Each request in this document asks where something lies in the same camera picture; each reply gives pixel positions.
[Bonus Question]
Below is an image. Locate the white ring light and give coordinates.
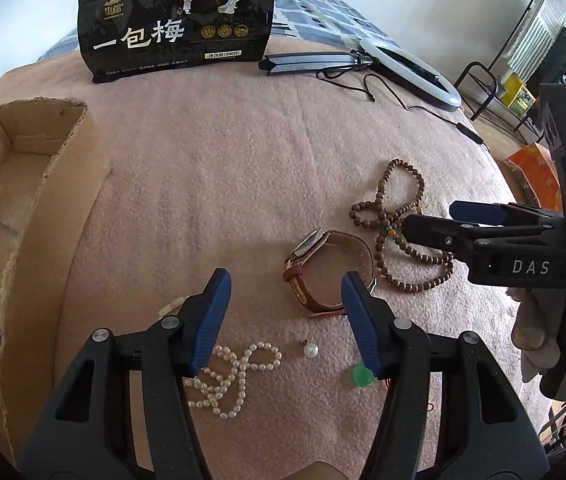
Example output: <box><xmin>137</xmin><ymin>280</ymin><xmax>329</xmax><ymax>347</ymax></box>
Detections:
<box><xmin>357</xmin><ymin>35</ymin><xmax>463</xmax><ymax>112</ymax></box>

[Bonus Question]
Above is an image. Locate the folded black tripod stand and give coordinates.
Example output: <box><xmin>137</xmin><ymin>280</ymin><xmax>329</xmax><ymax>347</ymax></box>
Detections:
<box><xmin>257</xmin><ymin>50</ymin><xmax>372</xmax><ymax>77</ymax></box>

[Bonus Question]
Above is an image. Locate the black cable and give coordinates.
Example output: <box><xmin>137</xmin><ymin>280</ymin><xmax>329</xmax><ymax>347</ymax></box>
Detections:
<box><xmin>314</xmin><ymin>66</ymin><xmax>487</xmax><ymax>149</ymax></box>

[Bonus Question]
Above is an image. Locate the cardboard box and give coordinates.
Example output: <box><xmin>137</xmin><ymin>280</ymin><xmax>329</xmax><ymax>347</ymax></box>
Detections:
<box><xmin>0</xmin><ymin>97</ymin><xmax>112</xmax><ymax>467</ymax></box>

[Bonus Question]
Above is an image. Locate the black printed snack bag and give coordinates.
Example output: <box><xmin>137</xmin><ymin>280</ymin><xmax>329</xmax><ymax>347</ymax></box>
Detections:
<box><xmin>76</xmin><ymin>0</ymin><xmax>280</xmax><ymax>85</ymax></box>

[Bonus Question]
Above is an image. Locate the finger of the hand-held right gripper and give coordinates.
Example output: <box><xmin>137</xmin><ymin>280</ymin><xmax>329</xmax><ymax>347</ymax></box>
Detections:
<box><xmin>449</xmin><ymin>200</ymin><xmax>565</xmax><ymax>227</ymax></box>
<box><xmin>402</xmin><ymin>213</ymin><xmax>505</xmax><ymax>262</ymax></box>

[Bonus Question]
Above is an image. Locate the yellow box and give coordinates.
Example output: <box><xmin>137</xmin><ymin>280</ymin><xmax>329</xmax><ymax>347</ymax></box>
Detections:
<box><xmin>502</xmin><ymin>73</ymin><xmax>537</xmax><ymax>114</ymax></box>

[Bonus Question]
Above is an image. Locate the pearl strand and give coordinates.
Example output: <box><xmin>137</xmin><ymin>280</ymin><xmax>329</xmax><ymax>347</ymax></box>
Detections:
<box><xmin>0</xmin><ymin>254</ymin><xmax>16</xmax><ymax>317</ymax></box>

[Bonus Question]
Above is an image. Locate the white slatted panel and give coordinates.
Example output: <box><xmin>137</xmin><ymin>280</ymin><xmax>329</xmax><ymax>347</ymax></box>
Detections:
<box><xmin>505</xmin><ymin>0</ymin><xmax>566</xmax><ymax>82</ymax></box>

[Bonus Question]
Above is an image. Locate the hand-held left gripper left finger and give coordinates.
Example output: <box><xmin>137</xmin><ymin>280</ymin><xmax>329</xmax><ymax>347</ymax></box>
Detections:
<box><xmin>20</xmin><ymin>268</ymin><xmax>232</xmax><ymax>480</ymax></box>

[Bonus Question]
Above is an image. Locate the wooden bead necklace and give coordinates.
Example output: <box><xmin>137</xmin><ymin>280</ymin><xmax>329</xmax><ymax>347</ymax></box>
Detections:
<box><xmin>348</xmin><ymin>158</ymin><xmax>455</xmax><ymax>294</ymax></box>

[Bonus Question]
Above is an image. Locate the brown strap wristwatch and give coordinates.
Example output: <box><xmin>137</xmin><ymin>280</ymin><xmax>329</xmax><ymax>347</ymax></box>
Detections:
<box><xmin>283</xmin><ymin>229</ymin><xmax>378</xmax><ymax>319</ymax></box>

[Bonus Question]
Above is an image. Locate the person's right hand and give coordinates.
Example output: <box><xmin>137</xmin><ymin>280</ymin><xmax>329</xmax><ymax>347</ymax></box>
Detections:
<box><xmin>512</xmin><ymin>287</ymin><xmax>562</xmax><ymax>382</ymax></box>

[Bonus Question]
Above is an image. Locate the black metal rack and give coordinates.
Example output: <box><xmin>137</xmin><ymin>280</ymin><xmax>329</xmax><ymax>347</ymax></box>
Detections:
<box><xmin>453</xmin><ymin>0</ymin><xmax>566</xmax><ymax>143</ymax></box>

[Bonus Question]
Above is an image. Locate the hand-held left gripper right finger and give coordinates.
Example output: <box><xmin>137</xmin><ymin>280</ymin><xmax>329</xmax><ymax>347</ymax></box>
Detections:
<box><xmin>341</xmin><ymin>270</ymin><xmax>550</xmax><ymax>480</ymax></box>

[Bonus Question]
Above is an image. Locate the green jade pendant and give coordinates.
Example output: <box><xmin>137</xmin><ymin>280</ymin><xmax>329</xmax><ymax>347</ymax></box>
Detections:
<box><xmin>351</xmin><ymin>364</ymin><xmax>437</xmax><ymax>409</ymax></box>

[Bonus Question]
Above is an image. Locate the white pearl necklace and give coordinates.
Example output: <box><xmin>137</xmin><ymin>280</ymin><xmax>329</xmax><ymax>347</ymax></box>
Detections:
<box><xmin>183</xmin><ymin>341</ymin><xmax>283</xmax><ymax>420</ymax></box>

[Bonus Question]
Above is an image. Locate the orange paper bag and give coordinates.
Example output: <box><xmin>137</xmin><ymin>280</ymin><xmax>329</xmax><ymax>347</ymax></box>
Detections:
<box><xmin>506</xmin><ymin>143</ymin><xmax>565</xmax><ymax>209</ymax></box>

